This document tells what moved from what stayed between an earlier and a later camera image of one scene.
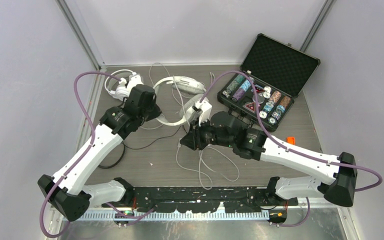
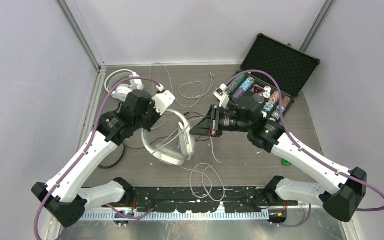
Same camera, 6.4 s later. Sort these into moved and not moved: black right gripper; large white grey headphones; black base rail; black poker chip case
Moved: large white grey headphones; black right gripper
Not moved: black base rail; black poker chip case
